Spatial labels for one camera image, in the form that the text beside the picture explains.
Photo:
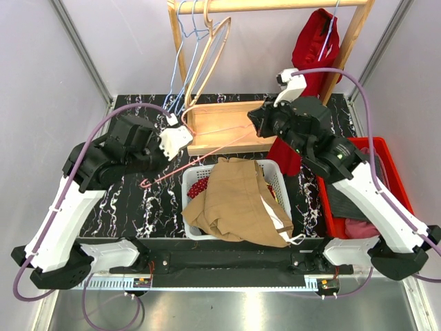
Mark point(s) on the black marble mat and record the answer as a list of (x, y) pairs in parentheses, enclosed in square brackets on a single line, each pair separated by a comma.
[(126, 210)]

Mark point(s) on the light blue wire hanger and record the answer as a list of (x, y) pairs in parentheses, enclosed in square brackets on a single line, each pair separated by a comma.
[(180, 68)]

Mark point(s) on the dark striped shirt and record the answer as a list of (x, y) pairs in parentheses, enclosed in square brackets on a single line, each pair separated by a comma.
[(342, 207)]

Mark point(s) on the red polka dot garment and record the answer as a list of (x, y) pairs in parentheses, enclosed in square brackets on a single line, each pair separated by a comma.
[(201, 185)]

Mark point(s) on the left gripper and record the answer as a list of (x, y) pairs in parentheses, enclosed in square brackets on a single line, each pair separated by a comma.
[(156, 141)]

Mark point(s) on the blue hanger of lemon skirt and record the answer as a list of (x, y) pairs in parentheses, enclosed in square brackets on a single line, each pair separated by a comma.
[(199, 35)]

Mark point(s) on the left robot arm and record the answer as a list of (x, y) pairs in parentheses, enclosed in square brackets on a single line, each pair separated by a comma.
[(56, 258)]

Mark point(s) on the blue hanger of red dress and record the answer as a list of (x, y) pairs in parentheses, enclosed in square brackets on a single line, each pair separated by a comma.
[(330, 28)]

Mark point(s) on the pink wire hanger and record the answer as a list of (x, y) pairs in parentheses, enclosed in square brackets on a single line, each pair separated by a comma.
[(218, 126)]

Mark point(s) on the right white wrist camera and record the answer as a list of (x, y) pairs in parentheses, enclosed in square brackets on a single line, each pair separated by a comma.
[(292, 85)]

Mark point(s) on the white plastic laundry basket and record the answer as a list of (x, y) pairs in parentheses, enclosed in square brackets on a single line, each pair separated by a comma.
[(272, 175)]

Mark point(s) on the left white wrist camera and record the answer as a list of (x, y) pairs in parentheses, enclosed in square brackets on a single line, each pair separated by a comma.
[(173, 140)]

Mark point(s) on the tan and white garment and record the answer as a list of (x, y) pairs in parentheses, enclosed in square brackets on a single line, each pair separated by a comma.
[(237, 205)]

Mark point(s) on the pink garment in bin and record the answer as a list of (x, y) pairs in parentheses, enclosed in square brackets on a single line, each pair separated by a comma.
[(362, 229)]

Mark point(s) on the beige wooden hanger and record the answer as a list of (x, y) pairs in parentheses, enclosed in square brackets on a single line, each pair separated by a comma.
[(217, 39)]

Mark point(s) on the wooden clothes rack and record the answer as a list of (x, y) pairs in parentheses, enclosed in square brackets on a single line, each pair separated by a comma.
[(363, 8)]

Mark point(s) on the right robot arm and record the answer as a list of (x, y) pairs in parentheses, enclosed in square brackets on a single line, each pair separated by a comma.
[(400, 248)]

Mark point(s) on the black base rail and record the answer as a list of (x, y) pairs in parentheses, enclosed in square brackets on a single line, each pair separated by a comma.
[(214, 265)]

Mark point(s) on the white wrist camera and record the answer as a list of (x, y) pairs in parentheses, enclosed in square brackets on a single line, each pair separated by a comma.
[(173, 140), (292, 85)]

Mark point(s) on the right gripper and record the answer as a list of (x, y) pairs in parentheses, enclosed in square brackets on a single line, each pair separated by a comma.
[(260, 118)]

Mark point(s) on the red dress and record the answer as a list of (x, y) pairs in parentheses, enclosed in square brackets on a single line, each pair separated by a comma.
[(305, 56)]

